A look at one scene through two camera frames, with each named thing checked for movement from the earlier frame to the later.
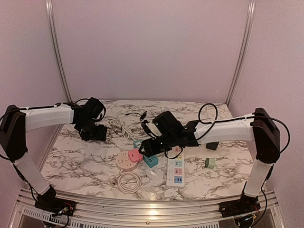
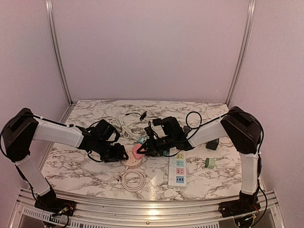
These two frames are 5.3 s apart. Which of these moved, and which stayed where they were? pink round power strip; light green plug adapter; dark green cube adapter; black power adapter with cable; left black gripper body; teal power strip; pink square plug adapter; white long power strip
Moved: pink square plug adapter; left black gripper body; pink round power strip; teal power strip
Stayed: white long power strip; light green plug adapter; dark green cube adapter; black power adapter with cable
